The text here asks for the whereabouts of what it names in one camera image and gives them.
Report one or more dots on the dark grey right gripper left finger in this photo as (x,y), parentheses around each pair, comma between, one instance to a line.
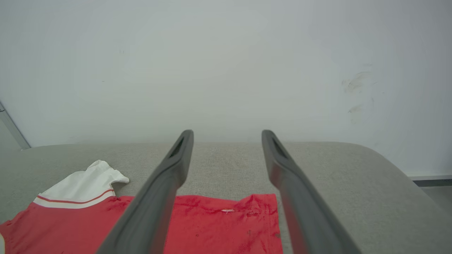
(148,215)

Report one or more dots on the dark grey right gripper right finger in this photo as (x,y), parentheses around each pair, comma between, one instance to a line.
(307,218)

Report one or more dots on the red and white jersey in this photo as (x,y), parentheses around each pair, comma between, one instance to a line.
(215,229)

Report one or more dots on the grey skirting board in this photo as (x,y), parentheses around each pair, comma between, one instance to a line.
(432,181)

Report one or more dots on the grey metal bar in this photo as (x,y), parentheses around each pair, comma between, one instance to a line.
(12,130)

